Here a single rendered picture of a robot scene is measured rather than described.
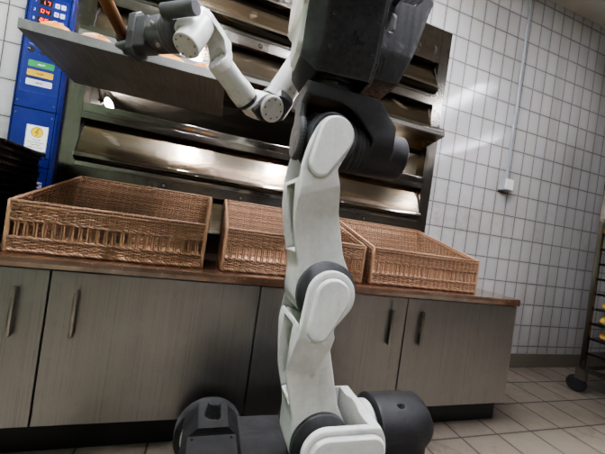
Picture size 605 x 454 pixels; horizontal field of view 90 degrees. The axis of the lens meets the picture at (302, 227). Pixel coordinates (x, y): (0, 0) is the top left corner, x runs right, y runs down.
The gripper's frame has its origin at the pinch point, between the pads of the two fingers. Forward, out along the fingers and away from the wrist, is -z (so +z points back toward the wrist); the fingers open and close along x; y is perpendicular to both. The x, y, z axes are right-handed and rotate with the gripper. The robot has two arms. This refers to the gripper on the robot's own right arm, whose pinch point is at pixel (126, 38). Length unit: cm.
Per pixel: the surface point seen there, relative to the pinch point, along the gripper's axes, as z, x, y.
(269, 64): 2, 37, -79
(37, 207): -23, -50, 2
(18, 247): -26, -62, 4
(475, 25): 106, 98, -151
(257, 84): 7, 18, -62
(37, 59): -72, 9, -20
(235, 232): 24, -50, -31
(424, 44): 77, 75, -130
